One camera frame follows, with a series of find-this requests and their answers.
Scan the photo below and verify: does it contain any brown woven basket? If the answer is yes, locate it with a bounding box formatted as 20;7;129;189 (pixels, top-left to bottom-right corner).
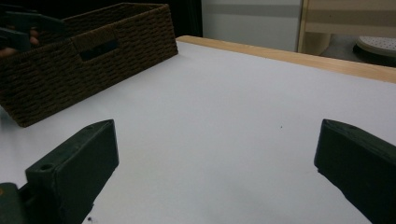
0;2;179;129

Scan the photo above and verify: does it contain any light wooden desk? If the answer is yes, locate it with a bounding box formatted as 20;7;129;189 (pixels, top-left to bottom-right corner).
297;0;396;58

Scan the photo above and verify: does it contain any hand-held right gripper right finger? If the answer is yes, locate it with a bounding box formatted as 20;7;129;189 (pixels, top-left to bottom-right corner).
313;119;396;224

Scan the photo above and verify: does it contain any round disc on black base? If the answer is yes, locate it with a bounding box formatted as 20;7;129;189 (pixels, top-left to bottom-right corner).
352;35;396;67

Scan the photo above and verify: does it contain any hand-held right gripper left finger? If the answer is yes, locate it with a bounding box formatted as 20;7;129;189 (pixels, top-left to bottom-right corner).
24;119;120;224

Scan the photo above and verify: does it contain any white table sheet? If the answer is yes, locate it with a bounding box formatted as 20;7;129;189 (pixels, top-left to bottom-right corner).
0;40;396;224

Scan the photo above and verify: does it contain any white cabinet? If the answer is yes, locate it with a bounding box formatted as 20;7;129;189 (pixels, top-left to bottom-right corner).
201;0;303;53

